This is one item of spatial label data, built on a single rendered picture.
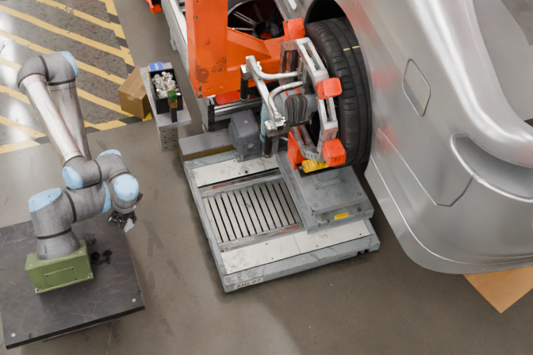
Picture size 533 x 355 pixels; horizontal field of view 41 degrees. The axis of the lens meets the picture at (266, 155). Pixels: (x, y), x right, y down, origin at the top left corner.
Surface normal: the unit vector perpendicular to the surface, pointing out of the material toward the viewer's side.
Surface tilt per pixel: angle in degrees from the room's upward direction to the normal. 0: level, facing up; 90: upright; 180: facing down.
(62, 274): 90
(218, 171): 0
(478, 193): 91
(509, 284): 2
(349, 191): 0
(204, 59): 90
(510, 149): 69
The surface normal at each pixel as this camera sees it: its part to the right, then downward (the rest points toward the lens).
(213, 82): 0.33, 0.76
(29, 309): 0.05, -0.61
